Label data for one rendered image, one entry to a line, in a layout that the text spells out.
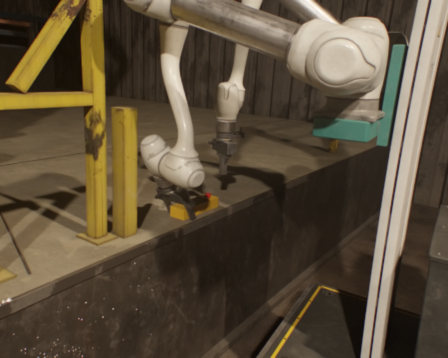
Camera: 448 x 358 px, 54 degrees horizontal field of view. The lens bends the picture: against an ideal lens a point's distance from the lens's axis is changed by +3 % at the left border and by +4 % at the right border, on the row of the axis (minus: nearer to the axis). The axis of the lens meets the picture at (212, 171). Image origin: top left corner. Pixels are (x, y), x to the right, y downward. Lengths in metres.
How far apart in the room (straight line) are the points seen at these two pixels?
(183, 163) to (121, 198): 0.27
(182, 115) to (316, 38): 0.55
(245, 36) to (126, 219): 0.77
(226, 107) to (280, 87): 3.60
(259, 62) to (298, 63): 4.40
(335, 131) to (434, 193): 3.70
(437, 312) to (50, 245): 1.21
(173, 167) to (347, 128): 0.57
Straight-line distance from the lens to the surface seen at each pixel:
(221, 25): 1.23
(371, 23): 1.31
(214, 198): 1.89
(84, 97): 1.43
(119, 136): 1.50
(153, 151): 1.53
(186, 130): 1.44
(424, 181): 4.94
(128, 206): 1.56
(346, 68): 1.06
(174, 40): 1.50
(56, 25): 1.39
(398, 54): 1.42
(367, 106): 1.31
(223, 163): 1.88
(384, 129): 1.43
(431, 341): 1.51
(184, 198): 1.68
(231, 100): 1.81
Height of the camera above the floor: 1.34
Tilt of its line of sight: 14 degrees down
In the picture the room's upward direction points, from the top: 3 degrees clockwise
